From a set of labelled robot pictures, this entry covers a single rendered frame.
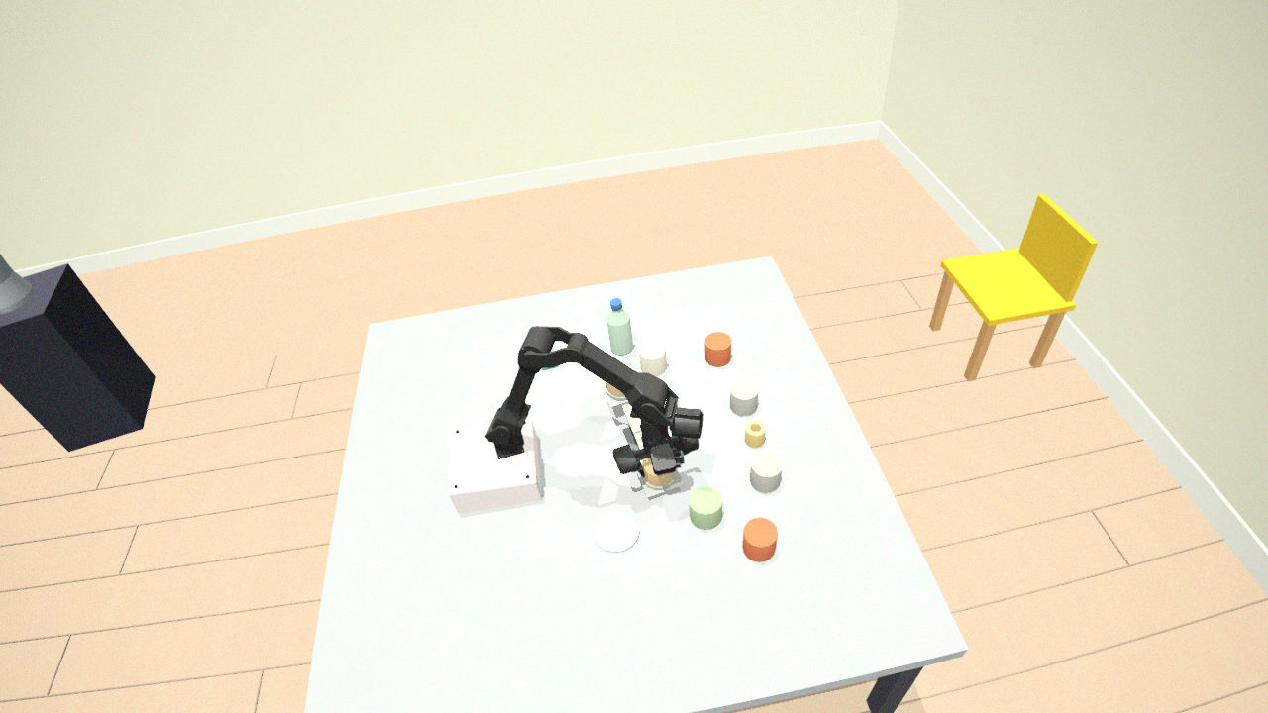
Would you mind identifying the light blue cylinder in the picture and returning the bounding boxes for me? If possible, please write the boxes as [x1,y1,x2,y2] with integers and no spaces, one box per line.
[606,298,633,355]

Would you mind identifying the pale green cylinder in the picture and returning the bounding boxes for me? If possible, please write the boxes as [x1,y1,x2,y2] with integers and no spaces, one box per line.
[689,486,721,530]

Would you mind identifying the orange cylinder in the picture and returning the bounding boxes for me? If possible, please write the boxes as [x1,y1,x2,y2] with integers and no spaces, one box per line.
[704,332,732,367]
[742,518,779,562]

